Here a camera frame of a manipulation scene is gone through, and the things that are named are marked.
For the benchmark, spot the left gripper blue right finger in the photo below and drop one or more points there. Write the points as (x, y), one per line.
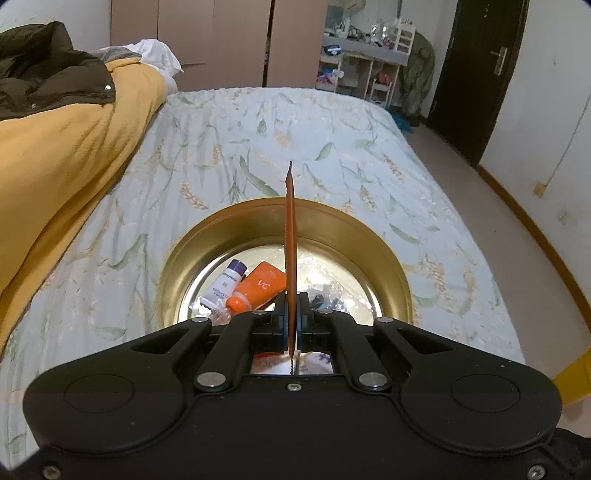
(315, 329)

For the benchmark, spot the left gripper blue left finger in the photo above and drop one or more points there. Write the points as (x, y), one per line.
(270, 327)

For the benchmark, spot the clear bag with blue accessories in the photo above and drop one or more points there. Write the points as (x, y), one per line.
(328, 298)

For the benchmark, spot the orange tube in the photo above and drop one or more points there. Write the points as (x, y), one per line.
(257, 289)

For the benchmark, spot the white purple cream tube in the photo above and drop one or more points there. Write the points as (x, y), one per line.
(223, 286)

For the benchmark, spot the brown snack bar sachet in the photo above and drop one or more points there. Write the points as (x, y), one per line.
(290, 256)

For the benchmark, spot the white Face tissue pack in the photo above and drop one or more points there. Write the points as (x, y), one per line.
(270, 363)

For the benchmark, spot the clear bag with brown trinkets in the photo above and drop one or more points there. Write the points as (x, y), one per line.
(220, 317)

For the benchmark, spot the round decorated metal tin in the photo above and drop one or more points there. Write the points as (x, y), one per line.
(364, 353)

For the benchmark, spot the floral bed quilt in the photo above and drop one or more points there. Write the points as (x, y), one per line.
(207, 150)

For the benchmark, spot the blue plastic bag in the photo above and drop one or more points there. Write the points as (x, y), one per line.
(401, 121)

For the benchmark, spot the yellow object on floor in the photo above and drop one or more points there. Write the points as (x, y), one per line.
(574, 382)

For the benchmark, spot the white desk shelf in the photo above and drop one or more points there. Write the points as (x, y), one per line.
(365, 65)

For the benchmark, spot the yellow fleece blanket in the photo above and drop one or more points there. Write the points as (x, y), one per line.
(55, 168)

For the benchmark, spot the green hanging jacket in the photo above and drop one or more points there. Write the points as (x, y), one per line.
(417, 77)

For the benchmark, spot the pink wardrobe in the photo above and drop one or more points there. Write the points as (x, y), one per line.
(231, 43)

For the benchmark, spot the white pillow cloth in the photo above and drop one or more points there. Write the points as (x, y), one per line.
(150, 52)

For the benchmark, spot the dark door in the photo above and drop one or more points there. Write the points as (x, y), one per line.
(482, 53)

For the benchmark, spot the dark brown puffer jacket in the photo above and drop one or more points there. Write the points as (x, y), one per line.
(41, 71)

